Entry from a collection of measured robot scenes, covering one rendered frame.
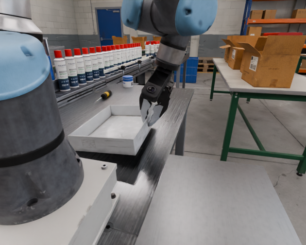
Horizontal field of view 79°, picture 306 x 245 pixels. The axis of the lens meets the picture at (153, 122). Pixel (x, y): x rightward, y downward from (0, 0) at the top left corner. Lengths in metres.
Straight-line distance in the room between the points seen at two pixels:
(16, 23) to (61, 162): 0.23
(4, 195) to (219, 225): 0.35
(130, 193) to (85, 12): 8.88
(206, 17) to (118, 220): 0.39
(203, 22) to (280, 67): 1.42
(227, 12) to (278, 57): 6.35
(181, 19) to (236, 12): 7.68
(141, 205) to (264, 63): 1.47
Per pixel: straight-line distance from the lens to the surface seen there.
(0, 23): 0.39
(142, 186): 0.46
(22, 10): 0.41
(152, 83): 0.51
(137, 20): 0.46
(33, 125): 0.27
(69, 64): 1.14
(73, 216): 0.32
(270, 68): 1.72
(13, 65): 0.25
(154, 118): 0.60
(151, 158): 0.55
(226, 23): 7.96
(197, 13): 0.35
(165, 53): 0.53
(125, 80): 1.30
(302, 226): 1.74
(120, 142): 0.51
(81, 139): 0.57
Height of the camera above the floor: 1.15
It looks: 25 degrees down
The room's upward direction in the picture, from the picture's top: straight up
